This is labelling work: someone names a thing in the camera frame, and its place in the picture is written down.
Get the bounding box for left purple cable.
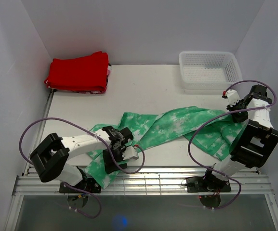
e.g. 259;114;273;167
19;117;146;219

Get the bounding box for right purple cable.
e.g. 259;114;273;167
179;79;278;210

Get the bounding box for aluminium frame rail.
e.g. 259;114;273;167
4;90;278;231

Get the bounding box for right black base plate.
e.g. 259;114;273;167
186;177;231;193

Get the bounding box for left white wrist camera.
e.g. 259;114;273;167
122;146;139;161

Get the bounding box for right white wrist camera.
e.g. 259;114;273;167
222;89;240;107

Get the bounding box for green tie-dye trousers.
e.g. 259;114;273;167
83;105;247;189

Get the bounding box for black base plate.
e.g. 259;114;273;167
59;178;101;193
186;177;231;193

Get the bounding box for white plastic basket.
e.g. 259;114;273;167
179;51;242;90

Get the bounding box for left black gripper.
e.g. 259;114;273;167
102;145;127;174

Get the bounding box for purple cable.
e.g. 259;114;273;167
19;117;146;219
179;79;278;210

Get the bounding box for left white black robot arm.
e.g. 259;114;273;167
30;126;138;192

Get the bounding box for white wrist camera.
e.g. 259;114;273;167
122;146;139;161
222;89;240;107

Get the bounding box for folded red trousers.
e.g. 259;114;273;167
44;51;111;94

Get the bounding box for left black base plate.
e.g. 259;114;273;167
59;178;101;193

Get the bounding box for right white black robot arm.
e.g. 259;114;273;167
202;84;278;191

